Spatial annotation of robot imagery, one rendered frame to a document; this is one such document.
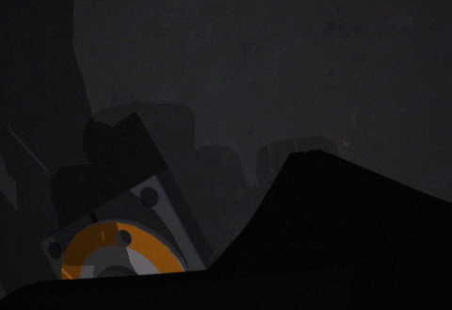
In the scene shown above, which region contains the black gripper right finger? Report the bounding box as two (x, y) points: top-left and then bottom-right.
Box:
(306, 149), (452, 310)

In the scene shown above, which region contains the orange and grey round plate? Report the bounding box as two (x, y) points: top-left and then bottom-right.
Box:
(61, 219), (189, 280)

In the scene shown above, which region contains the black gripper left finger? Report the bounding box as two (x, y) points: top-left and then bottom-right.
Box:
(0, 152), (353, 310)

